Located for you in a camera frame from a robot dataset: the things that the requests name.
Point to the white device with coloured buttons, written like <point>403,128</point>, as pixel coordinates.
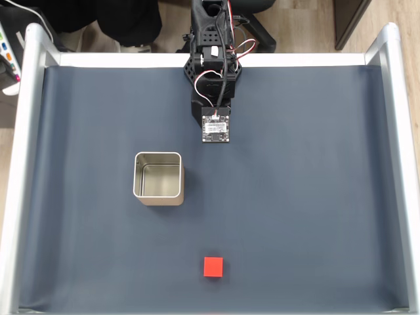
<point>8,55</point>

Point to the person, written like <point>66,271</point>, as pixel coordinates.
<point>98,16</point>

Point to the aluminium table frame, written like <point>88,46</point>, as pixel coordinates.
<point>29,98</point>

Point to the square metal tin container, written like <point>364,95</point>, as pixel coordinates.
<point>157,174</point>

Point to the dark cabinet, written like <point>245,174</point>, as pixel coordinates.
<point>348,19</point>

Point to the red cube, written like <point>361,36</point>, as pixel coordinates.
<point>213,266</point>

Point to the black office chair base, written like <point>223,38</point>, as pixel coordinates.
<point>262,36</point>

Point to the camera circuit board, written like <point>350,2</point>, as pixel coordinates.
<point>215,129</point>

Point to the blue-grey table mat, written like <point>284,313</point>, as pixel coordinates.
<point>295,197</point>

